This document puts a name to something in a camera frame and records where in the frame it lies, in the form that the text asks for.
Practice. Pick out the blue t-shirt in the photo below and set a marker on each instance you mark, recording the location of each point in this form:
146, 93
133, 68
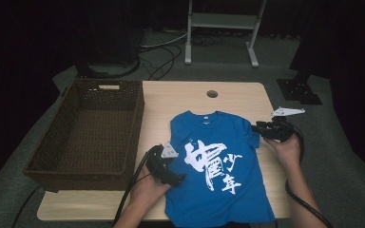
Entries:
202, 136

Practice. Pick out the black round stand base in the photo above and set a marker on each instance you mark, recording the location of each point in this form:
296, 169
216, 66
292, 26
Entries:
85, 72

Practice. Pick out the person's right hand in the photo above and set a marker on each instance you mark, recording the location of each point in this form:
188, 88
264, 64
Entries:
286, 153

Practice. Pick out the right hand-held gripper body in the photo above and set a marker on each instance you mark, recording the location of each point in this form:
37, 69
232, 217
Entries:
280, 131

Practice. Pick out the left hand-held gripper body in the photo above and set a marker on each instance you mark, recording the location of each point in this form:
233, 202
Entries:
157, 166

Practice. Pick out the person's left hand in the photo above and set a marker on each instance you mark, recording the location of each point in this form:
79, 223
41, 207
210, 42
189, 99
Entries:
147, 194

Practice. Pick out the black stand base plate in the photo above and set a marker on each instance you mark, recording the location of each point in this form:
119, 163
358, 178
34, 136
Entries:
297, 91

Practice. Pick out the white metal stand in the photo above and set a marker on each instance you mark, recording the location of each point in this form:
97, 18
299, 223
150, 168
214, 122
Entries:
221, 20

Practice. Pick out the brown wicker basket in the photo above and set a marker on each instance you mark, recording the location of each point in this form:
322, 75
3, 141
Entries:
101, 142

